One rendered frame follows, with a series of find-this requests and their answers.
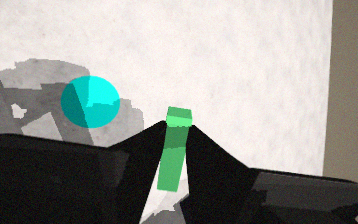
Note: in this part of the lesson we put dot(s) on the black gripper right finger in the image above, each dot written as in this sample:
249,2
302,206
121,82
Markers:
223,190

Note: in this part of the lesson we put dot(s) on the cyan circle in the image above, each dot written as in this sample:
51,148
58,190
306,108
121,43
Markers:
90,101

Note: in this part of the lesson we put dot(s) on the green rectangular post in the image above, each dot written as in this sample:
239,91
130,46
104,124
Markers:
178,122

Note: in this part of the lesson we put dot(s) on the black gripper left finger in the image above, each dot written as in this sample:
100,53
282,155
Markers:
118,178

